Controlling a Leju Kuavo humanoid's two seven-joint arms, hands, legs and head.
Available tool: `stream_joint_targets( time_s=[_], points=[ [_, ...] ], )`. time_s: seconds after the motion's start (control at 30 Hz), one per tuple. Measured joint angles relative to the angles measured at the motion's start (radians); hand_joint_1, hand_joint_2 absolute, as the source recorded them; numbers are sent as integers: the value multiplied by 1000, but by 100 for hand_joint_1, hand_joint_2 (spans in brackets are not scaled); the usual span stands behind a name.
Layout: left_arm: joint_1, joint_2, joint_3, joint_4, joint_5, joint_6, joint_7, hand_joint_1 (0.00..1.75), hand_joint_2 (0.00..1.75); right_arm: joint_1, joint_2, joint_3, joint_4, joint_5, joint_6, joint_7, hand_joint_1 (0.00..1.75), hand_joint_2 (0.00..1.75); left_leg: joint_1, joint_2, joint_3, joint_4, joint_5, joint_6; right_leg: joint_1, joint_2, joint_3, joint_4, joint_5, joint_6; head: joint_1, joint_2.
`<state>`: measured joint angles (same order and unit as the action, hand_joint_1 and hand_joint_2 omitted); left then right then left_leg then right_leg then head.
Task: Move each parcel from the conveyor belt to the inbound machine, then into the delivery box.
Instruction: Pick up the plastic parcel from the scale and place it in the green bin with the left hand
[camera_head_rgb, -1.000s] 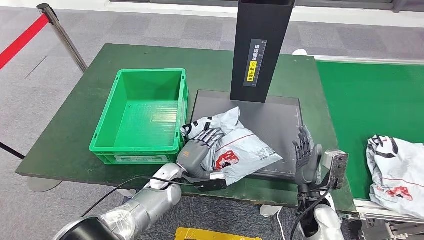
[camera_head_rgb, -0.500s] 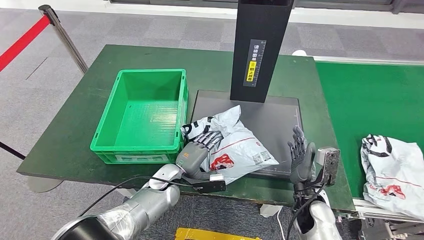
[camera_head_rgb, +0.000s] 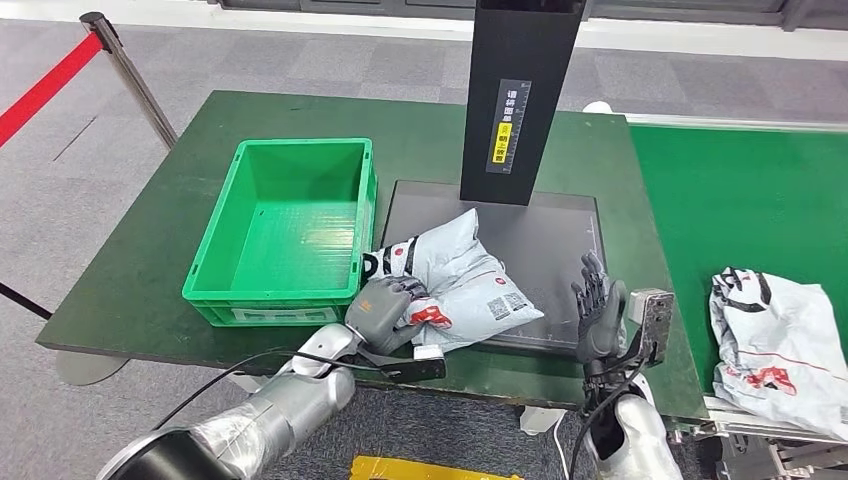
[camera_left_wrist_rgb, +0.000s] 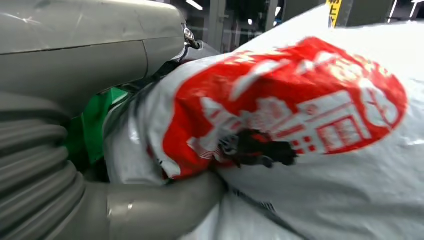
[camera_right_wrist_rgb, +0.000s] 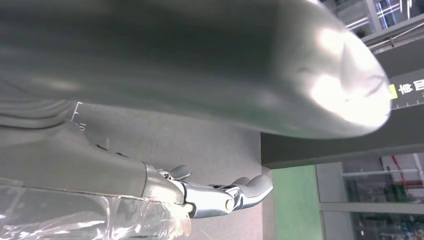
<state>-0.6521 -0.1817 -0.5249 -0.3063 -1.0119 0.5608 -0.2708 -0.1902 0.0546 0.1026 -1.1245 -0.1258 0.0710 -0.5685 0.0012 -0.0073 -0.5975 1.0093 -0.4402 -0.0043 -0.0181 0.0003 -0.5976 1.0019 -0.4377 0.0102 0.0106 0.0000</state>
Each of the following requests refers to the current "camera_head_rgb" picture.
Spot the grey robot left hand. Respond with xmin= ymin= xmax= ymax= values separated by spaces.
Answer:
xmin=344 ymin=274 xmax=433 ymax=357

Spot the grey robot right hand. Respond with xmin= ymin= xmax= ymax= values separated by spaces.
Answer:
xmin=570 ymin=251 xmax=629 ymax=365

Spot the grey poly mailer parcel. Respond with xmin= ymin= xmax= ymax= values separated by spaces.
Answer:
xmin=708 ymin=266 xmax=848 ymax=442
xmin=360 ymin=208 xmax=546 ymax=354

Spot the green conveyor belt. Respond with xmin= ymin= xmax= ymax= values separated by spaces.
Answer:
xmin=629 ymin=125 xmax=848 ymax=399

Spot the black barrier belt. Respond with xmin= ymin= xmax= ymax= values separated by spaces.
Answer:
xmin=0 ymin=281 xmax=54 ymax=321

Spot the red barrier belt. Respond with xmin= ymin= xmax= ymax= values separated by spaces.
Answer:
xmin=0 ymin=33 xmax=105 ymax=148

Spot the white crate label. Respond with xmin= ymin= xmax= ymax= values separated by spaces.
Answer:
xmin=231 ymin=306 xmax=340 ymax=324

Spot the green plastic crate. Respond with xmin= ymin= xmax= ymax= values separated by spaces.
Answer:
xmin=182 ymin=137 xmax=379 ymax=328

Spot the ruler label with yellow patch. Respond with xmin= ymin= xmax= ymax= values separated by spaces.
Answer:
xmin=485 ymin=78 xmax=533 ymax=176

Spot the black scanner column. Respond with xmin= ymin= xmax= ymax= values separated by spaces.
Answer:
xmin=458 ymin=0 xmax=588 ymax=207

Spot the grey round floor plate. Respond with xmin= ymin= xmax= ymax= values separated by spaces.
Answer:
xmin=56 ymin=349 xmax=127 ymax=387

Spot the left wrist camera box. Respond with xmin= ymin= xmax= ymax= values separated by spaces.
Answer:
xmin=357 ymin=344 xmax=448 ymax=386

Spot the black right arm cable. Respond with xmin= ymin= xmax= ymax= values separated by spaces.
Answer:
xmin=568 ymin=357 xmax=651 ymax=480

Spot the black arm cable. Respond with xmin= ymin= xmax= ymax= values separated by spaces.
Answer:
xmin=568 ymin=357 xmax=651 ymax=480
xmin=150 ymin=349 xmax=392 ymax=433

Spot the black scanner base plate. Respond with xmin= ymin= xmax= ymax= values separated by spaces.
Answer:
xmin=380 ymin=180 xmax=607 ymax=356

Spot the white cable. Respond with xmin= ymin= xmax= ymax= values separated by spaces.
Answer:
xmin=551 ymin=410 xmax=572 ymax=480

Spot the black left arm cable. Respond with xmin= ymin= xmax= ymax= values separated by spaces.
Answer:
xmin=150 ymin=349 xmax=392 ymax=433

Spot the aluminium conveyor frame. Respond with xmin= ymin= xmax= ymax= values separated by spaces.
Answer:
xmin=665 ymin=394 xmax=848 ymax=480

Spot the silver conveyor edge rail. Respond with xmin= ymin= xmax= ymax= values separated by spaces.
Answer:
xmin=622 ymin=113 xmax=848 ymax=134

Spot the silver stanchion post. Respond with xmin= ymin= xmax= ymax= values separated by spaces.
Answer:
xmin=79 ymin=11 xmax=179 ymax=150

